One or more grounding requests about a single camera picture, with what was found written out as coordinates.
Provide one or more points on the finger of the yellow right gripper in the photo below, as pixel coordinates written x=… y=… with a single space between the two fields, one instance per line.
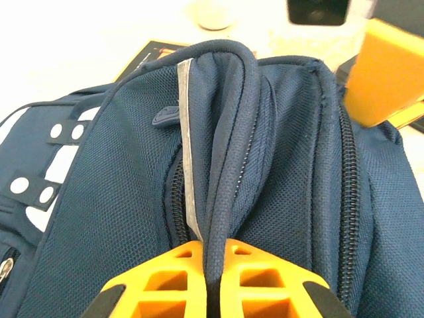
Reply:
x=412 y=117
x=384 y=73

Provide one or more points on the grey plastic cup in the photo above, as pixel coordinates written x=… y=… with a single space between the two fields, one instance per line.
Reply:
x=215 y=15

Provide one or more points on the navy blue backpack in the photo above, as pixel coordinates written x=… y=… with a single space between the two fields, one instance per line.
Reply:
x=139 y=172

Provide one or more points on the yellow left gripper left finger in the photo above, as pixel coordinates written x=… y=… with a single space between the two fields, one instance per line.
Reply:
x=165 y=285

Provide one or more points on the brown and black hardcover book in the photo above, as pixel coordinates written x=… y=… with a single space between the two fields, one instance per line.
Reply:
x=155 y=54

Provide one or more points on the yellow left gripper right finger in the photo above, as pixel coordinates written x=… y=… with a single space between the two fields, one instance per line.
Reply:
x=265 y=281

